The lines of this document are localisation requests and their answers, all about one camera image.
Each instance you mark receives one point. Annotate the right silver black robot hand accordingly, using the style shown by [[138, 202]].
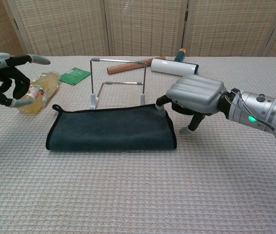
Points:
[[196, 93]]

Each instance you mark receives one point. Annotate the yellow cloth black trim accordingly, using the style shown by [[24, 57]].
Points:
[[108, 129]]

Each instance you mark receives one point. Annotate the yellow juice bottle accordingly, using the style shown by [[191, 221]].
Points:
[[42, 90]]

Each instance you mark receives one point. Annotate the green sachet packet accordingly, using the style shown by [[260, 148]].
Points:
[[74, 76]]

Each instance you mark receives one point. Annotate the wooden rolling pin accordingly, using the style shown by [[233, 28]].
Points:
[[120, 68]]

